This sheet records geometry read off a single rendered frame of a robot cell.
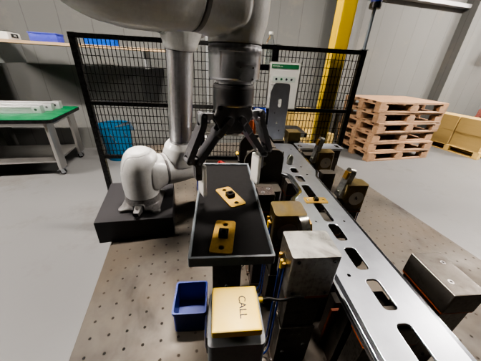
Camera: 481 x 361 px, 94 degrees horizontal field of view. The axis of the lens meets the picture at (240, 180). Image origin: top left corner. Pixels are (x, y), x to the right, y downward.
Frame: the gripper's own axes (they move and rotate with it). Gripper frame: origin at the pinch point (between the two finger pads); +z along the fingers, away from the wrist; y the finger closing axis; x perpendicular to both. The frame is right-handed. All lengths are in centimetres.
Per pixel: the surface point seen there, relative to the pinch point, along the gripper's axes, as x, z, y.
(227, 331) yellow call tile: -25.6, 4.0, -13.7
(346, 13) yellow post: 82, -55, 126
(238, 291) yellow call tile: -21.9, 3.9, -10.1
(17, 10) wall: 422, -68, -94
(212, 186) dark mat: 6.3, 4.0, -1.6
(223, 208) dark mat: -3.5, 4.0, -3.3
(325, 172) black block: 23, 21, 64
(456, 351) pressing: -40, 20, 25
